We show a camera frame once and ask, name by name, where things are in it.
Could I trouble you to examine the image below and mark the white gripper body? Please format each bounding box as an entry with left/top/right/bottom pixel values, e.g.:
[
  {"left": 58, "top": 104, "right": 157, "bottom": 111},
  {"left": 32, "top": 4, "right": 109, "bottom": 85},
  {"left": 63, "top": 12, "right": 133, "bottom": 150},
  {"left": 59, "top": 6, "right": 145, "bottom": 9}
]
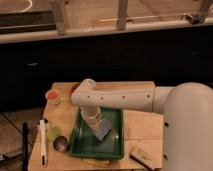
[{"left": 81, "top": 107, "right": 102, "bottom": 132}]

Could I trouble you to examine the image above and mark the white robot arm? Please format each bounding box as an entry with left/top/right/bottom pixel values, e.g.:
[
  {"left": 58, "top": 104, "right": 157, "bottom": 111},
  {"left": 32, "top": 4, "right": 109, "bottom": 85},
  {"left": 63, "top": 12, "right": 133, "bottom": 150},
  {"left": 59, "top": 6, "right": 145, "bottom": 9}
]
[{"left": 71, "top": 79, "right": 213, "bottom": 171}]

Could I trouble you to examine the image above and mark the green plastic tray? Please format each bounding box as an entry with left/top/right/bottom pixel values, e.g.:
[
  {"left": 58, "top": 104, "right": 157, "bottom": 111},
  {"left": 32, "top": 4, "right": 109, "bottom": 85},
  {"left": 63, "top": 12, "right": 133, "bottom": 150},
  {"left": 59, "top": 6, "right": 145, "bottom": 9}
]
[{"left": 69, "top": 108, "right": 124, "bottom": 160}]

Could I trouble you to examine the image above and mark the yellow green cup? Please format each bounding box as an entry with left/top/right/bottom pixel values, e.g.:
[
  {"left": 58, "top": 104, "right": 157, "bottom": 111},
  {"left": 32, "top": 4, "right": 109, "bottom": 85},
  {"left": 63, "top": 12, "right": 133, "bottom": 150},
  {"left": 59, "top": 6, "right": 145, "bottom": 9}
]
[{"left": 46, "top": 126, "right": 61, "bottom": 141}]

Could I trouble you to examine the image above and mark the orange lidded jar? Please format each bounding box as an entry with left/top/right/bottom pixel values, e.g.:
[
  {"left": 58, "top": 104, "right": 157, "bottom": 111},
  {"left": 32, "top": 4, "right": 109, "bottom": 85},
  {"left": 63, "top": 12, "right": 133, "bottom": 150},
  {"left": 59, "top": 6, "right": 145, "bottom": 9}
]
[{"left": 45, "top": 89, "right": 61, "bottom": 106}]

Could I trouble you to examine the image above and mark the small metal cup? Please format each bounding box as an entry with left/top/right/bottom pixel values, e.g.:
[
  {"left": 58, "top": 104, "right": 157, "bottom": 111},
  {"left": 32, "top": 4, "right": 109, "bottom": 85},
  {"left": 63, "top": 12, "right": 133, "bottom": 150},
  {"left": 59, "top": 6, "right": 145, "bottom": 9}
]
[{"left": 53, "top": 136, "right": 68, "bottom": 152}]

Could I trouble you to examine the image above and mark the wooden block brush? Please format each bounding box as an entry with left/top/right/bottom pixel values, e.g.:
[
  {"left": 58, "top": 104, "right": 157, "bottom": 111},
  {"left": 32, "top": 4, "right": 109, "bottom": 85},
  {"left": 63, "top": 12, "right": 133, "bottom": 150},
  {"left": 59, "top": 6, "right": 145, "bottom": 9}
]
[{"left": 129, "top": 146, "right": 156, "bottom": 171}]

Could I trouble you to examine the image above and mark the black pole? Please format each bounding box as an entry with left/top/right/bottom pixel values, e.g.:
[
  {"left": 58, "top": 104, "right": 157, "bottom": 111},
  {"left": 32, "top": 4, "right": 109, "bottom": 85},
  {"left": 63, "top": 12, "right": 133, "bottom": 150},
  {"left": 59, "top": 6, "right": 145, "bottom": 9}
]
[{"left": 22, "top": 122, "right": 28, "bottom": 171}]

